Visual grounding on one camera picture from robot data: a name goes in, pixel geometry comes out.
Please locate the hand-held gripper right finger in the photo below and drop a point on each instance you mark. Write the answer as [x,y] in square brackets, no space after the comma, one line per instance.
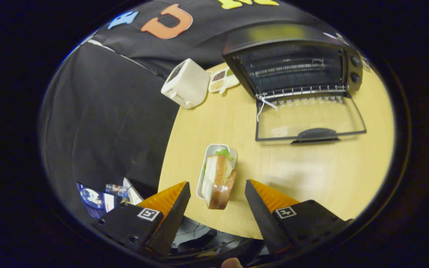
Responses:
[263,219]

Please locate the divided dish of grains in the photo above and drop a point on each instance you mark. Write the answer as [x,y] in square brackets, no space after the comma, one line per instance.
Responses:
[220,80]

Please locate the black toaster oven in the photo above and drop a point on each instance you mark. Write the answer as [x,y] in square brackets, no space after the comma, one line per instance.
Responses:
[292,63]

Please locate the clear plastic bottle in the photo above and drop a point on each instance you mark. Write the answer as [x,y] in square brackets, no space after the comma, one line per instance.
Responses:
[117,189]

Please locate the white rectangular tray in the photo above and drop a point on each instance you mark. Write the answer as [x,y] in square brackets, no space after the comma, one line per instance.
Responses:
[211,149]

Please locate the white pop-up toaster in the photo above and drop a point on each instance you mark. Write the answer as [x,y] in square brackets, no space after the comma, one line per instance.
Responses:
[188,85]

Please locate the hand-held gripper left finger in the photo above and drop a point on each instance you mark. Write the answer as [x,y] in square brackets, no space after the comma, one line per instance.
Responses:
[173,219]

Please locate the white paper sheet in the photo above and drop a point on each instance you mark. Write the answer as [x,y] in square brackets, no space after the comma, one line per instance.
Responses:
[132,191]

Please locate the blue printed box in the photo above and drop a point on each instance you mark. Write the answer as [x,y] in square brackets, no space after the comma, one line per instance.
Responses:
[93,199]

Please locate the sandwich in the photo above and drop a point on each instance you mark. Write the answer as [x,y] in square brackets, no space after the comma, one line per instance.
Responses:
[218,182]

